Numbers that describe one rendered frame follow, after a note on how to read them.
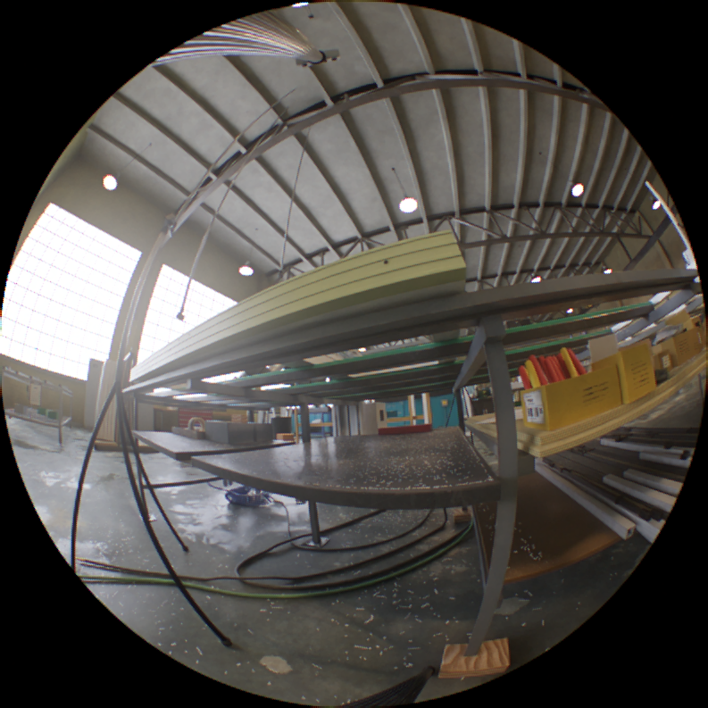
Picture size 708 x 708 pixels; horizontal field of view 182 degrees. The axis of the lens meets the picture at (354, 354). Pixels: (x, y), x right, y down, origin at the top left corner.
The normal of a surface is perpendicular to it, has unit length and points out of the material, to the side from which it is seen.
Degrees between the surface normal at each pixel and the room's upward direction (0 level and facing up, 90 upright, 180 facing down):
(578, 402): 90
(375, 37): 180
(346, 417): 90
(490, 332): 90
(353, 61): 180
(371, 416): 90
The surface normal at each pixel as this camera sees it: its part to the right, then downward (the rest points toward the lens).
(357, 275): -0.40, -0.22
